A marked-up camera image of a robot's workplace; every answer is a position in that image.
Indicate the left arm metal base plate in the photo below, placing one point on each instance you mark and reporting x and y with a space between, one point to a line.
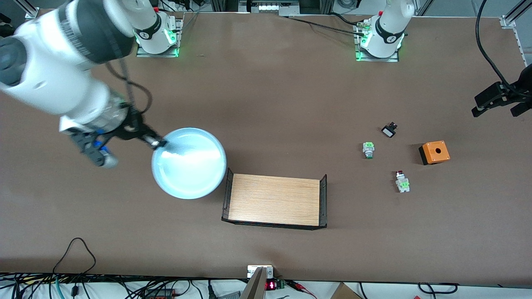
376 59

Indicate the light blue plate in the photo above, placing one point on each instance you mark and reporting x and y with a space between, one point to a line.
191 174

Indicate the small black switch part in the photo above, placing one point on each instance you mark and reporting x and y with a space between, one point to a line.
389 131

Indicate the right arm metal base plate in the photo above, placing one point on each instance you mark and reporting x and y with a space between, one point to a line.
158 55

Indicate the wooden tray black mesh sides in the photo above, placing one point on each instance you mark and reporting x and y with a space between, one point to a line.
274 199

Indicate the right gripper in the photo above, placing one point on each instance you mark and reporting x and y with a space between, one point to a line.
132 124

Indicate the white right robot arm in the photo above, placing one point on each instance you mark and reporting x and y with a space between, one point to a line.
54 83

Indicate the red push button switch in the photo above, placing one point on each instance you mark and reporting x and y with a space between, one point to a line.
402 184

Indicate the grey control box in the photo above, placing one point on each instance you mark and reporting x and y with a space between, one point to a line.
268 6

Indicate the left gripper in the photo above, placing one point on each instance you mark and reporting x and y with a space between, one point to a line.
524 85

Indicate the red probe leads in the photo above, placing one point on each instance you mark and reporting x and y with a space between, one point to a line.
297 285

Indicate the aluminium frame profile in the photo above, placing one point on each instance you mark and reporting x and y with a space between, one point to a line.
513 16
29 9

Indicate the black orange power strip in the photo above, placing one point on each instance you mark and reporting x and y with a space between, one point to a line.
160 294

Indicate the red digit display module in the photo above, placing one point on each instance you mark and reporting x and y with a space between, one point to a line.
270 285

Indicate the green push button switch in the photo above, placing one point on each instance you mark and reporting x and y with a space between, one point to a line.
368 149

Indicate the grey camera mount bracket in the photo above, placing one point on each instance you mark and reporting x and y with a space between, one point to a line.
255 286

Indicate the orange button enclosure box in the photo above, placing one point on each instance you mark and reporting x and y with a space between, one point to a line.
436 153

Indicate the brown cardboard piece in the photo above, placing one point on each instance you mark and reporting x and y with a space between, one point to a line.
343 292

